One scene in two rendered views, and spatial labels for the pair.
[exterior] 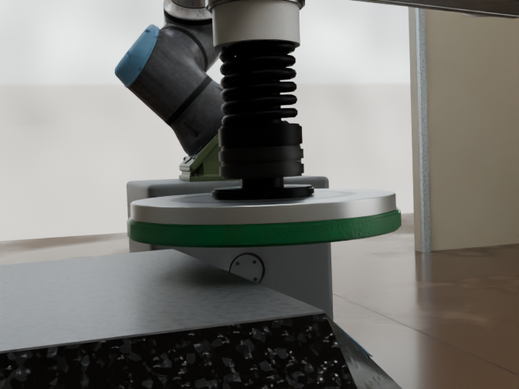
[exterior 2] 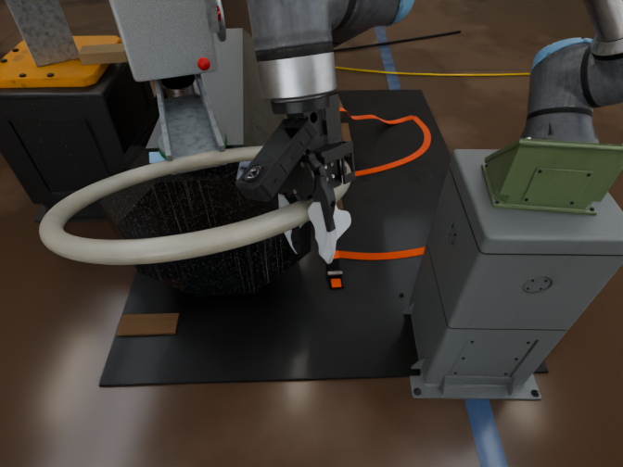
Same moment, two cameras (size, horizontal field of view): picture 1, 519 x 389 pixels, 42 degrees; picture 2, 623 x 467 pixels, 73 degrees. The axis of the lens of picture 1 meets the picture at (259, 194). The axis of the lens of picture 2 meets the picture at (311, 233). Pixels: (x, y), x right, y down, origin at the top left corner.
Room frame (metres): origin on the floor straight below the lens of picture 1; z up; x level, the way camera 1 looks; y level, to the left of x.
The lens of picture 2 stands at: (1.29, -0.99, 1.61)
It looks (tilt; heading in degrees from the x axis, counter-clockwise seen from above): 46 degrees down; 108
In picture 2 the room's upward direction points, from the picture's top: straight up
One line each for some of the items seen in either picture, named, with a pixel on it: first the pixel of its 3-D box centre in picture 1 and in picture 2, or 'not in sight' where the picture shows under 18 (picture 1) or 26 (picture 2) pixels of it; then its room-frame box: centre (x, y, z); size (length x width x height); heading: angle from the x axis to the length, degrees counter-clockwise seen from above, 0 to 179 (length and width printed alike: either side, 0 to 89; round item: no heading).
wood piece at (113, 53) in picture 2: not in sight; (104, 54); (-0.24, 0.56, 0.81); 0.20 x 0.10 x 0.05; 28
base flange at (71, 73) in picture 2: not in sight; (57, 58); (-0.49, 0.52, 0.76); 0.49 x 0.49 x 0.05; 20
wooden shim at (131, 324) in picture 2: not in sight; (148, 323); (0.30, -0.26, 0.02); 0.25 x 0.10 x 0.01; 20
